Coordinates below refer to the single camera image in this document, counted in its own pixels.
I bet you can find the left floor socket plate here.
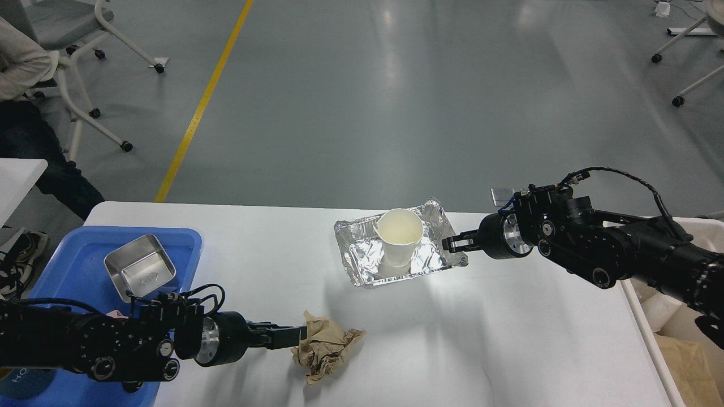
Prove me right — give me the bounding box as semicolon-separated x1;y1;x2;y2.
490;187;516;208

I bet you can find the aluminium foil tray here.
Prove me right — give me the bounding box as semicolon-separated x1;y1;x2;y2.
333;197;468;289

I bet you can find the pink ceramic mug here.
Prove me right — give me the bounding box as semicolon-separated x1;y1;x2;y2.
106;309;128;320

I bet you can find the brown paper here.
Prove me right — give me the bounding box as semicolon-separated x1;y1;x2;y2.
653;333;722;406
291;311;367;386

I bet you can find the stainless steel rectangular container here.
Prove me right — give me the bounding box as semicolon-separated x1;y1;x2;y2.
104;234;176;304

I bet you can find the white paper cup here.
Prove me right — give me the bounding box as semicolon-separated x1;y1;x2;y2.
375;208;424;268
641;293;684;332

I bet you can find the white chair legs right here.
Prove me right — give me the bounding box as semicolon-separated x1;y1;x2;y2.
650;0;724;108

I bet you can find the seated person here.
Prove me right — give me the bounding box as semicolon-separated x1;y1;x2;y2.
0;17;105;221

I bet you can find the grey office chair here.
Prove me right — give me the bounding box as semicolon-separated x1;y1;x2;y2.
2;1;167;161

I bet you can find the dark blue HOME mug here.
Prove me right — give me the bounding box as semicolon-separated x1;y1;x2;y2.
1;368;56;400

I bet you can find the brown paper in bin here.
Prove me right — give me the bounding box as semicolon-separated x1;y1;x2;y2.
653;333;722;406

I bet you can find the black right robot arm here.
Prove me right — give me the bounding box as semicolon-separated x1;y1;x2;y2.
441;167;723;347

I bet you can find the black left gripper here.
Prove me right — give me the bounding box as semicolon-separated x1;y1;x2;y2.
196;311;308;367

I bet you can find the blue plastic tray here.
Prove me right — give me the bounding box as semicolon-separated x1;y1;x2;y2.
2;226;202;406

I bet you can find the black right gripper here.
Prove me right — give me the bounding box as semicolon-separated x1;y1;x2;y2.
441;213;533;259

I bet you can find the white paper cup in bin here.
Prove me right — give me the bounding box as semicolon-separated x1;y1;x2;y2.
641;293;684;332

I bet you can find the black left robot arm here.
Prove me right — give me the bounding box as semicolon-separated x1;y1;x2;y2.
1;284;307;392

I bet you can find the small white side table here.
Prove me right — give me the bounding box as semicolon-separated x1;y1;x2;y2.
1;159;48;226

